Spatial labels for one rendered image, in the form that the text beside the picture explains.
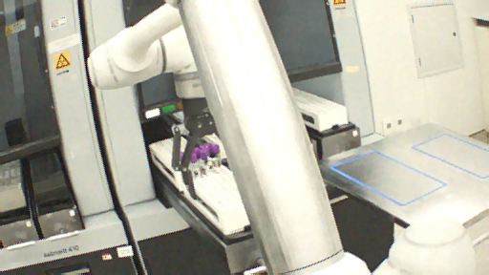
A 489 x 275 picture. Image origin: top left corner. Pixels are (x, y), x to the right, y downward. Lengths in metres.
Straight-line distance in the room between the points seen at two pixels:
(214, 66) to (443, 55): 2.98
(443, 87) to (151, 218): 2.36
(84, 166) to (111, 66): 0.51
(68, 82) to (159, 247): 0.53
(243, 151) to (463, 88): 3.15
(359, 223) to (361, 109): 0.36
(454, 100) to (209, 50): 3.09
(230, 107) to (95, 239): 1.02
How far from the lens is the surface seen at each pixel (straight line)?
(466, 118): 3.91
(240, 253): 1.33
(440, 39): 3.67
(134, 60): 1.28
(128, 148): 1.77
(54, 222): 1.70
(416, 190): 1.39
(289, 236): 0.76
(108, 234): 1.73
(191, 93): 1.40
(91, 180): 1.77
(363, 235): 2.05
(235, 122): 0.77
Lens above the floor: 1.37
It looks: 17 degrees down
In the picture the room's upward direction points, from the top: 10 degrees counter-clockwise
